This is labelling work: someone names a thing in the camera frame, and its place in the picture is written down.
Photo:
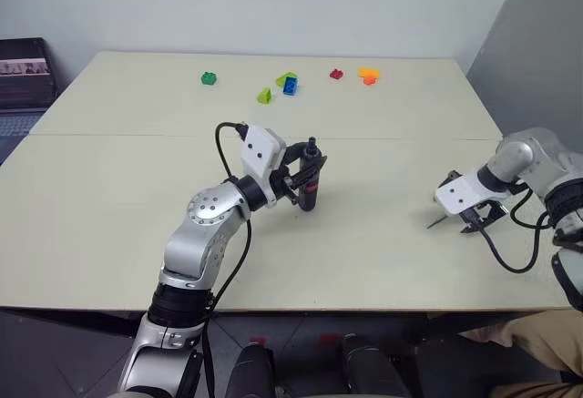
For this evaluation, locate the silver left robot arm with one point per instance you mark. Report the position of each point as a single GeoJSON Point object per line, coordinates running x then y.
{"type": "Point", "coordinates": [207, 209]}

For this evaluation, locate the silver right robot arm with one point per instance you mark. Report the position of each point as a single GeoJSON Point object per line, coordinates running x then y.
{"type": "Point", "coordinates": [533, 161]}

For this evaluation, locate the dark green toy brick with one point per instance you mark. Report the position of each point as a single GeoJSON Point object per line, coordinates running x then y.
{"type": "Point", "coordinates": [208, 78]}

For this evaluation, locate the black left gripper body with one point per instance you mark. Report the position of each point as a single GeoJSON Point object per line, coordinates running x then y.
{"type": "Point", "coordinates": [281, 182]}

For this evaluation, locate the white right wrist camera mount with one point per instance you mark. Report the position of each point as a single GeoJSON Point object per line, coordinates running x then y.
{"type": "Point", "coordinates": [464, 193]}

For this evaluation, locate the metal screwdriver bit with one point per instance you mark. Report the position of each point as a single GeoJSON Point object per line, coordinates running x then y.
{"type": "Point", "coordinates": [436, 223]}

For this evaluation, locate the blue toy brick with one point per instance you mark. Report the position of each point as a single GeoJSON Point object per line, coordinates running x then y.
{"type": "Point", "coordinates": [290, 86]}

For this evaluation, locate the orange toy brick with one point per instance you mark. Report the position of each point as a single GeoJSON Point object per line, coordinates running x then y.
{"type": "Point", "coordinates": [370, 80]}

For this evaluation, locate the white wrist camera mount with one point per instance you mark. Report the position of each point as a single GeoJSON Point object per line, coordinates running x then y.
{"type": "Point", "coordinates": [261, 152]}
{"type": "Point", "coordinates": [464, 193]}

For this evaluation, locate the dark rounded shape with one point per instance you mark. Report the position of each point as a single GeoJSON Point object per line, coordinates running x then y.
{"type": "Point", "coordinates": [250, 370]}
{"type": "Point", "coordinates": [371, 366]}

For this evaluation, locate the red toy brick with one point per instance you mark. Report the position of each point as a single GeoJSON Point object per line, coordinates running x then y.
{"type": "Point", "coordinates": [336, 74]}

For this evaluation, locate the yellow-orange toy brick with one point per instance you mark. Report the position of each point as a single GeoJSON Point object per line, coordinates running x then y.
{"type": "Point", "coordinates": [368, 71]}

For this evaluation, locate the black electric screwdriver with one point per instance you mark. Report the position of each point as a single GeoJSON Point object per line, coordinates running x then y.
{"type": "Point", "coordinates": [308, 188]}

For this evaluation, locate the person's beige trouser leg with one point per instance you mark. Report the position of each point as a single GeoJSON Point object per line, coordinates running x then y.
{"type": "Point", "coordinates": [528, 348]}

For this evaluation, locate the open laptop computer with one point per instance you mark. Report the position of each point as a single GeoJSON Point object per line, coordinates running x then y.
{"type": "Point", "coordinates": [22, 84]}

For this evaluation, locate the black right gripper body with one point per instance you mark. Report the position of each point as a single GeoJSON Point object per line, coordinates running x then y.
{"type": "Point", "coordinates": [486, 212]}

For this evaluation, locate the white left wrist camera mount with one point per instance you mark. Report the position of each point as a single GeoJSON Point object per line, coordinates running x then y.
{"type": "Point", "coordinates": [261, 152]}

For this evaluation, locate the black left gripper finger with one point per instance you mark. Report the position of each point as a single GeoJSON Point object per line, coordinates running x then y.
{"type": "Point", "coordinates": [309, 171]}
{"type": "Point", "coordinates": [296, 147]}

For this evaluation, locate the light green toy brick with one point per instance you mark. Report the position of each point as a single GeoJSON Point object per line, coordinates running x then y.
{"type": "Point", "coordinates": [263, 96]}
{"type": "Point", "coordinates": [284, 77]}

